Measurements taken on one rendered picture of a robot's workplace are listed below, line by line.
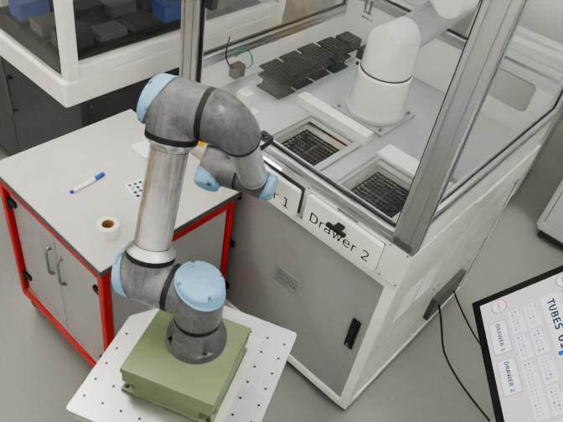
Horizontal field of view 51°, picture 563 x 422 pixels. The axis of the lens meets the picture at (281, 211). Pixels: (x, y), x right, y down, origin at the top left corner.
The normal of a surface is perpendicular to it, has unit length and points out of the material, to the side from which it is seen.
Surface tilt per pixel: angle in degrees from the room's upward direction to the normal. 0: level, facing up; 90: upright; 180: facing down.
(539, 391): 50
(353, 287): 90
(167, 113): 69
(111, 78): 90
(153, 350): 1
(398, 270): 90
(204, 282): 7
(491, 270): 0
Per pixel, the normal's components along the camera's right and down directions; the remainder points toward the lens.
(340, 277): -0.67, 0.43
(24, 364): 0.15, -0.73
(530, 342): -0.66, -0.59
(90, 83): 0.73, 0.54
